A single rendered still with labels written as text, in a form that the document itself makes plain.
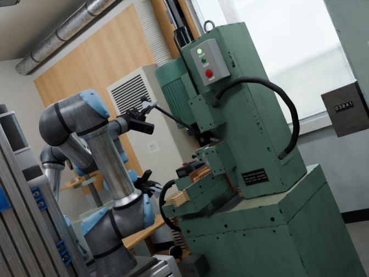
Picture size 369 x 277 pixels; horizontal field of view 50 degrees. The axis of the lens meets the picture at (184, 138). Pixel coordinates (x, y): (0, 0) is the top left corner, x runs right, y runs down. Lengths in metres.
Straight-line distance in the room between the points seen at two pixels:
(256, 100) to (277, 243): 0.57
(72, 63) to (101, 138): 3.23
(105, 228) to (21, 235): 0.31
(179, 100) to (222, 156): 0.36
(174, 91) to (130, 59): 2.11
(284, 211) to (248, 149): 0.29
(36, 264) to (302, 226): 1.02
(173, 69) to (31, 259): 0.99
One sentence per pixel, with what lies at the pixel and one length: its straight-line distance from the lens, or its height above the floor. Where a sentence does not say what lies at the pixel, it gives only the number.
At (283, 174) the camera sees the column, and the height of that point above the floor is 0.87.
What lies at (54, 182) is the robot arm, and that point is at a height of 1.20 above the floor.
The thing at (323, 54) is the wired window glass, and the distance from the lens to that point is 3.08.
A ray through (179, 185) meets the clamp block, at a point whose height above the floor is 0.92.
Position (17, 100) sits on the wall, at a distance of 5.00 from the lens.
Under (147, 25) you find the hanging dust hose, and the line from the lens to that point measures 3.52.
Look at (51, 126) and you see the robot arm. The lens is 1.35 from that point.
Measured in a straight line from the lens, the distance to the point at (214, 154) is 1.64.
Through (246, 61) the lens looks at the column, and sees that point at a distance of 1.67.
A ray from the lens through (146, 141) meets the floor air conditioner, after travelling 3.61.
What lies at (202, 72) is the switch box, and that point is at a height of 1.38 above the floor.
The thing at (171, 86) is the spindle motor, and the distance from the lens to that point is 1.85.
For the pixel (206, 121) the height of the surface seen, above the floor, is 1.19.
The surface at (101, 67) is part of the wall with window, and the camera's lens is 4.22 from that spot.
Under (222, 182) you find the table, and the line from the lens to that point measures 1.89.
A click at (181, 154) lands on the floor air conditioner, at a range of 3.43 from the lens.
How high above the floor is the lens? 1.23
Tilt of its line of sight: 3 degrees down
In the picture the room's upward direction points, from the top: 23 degrees counter-clockwise
